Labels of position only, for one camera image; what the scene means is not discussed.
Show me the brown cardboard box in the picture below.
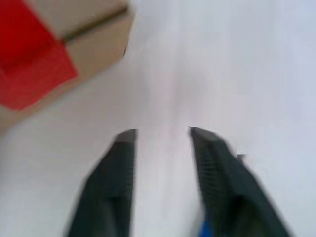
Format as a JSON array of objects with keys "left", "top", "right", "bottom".
[{"left": 0, "top": 0, "right": 135, "bottom": 134}]

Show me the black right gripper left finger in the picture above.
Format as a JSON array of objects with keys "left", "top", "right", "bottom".
[{"left": 63, "top": 128, "right": 138, "bottom": 237}]

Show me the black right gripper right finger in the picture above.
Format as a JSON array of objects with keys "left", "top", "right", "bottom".
[{"left": 189, "top": 126, "right": 292, "bottom": 237}]

